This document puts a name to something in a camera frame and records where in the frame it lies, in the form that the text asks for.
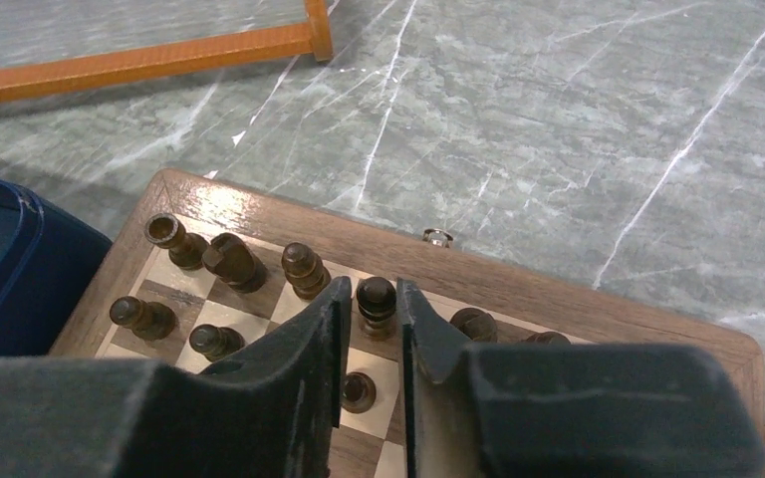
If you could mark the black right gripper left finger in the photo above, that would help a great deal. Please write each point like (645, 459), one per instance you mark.
(266, 411)

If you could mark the blue metal tin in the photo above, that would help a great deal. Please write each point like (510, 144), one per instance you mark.
(48, 258)

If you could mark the dark chess piece off board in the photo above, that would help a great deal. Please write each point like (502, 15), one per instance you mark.
(304, 270)

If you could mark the wooden chess board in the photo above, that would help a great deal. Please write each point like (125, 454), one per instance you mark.
(521, 302)

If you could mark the orange wooden rack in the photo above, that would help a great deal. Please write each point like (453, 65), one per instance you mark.
(311, 36)

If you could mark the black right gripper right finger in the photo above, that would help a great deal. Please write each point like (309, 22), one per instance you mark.
(476, 409)

